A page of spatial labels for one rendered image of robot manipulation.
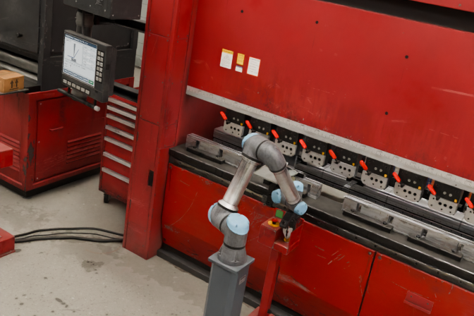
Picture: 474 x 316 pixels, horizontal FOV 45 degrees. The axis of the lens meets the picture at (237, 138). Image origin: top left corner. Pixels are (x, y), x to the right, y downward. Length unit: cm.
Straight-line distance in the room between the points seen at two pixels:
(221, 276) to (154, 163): 128
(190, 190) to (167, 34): 108
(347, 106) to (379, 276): 101
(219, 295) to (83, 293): 123
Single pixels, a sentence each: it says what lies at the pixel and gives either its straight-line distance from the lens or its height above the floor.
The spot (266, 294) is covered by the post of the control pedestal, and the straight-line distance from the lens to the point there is 360.
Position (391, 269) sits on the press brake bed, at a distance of 343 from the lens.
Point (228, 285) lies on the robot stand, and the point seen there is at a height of 67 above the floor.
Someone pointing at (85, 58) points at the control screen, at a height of 148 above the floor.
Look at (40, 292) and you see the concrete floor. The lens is 398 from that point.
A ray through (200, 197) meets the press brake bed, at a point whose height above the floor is 62.
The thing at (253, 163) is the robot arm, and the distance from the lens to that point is 291.
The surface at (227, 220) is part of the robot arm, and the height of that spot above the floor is 99.
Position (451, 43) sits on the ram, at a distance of 316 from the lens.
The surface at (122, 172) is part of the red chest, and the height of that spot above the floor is 38.
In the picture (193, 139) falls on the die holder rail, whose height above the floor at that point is 95.
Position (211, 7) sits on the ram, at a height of 188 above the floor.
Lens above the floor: 232
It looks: 19 degrees down
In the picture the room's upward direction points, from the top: 10 degrees clockwise
